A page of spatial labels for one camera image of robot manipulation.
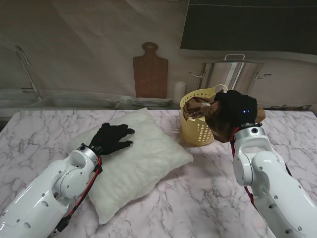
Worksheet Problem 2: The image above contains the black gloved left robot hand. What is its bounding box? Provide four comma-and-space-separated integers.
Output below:
89, 122, 136, 156

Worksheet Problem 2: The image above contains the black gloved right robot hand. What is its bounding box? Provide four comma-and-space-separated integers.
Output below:
213, 90, 258, 129

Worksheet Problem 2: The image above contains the brown pillowcase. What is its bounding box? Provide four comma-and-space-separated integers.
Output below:
183, 95, 267, 144

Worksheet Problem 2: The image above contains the white pillow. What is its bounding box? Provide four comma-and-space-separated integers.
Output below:
68, 107, 194, 225

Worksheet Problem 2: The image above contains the yellow perforated laundry basket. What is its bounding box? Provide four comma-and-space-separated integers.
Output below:
180, 84, 230, 147

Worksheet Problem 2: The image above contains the steel stockpot with lid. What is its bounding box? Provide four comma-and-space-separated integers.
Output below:
189, 53, 272, 104

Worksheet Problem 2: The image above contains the white cylindrical container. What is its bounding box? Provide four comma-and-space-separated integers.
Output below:
174, 81, 187, 105

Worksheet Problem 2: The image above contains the steel sink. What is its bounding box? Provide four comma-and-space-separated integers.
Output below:
0, 97, 123, 109

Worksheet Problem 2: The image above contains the brown wooden cutting board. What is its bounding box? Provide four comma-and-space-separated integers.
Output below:
132, 42, 169, 99

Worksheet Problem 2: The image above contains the chrome faucet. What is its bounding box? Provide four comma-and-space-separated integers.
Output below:
16, 45, 43, 100

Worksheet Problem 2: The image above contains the red black left arm cable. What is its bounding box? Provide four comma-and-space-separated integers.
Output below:
53, 155, 104, 235

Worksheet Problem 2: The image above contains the dark wall panel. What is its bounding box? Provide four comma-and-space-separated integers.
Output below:
180, 0, 317, 55

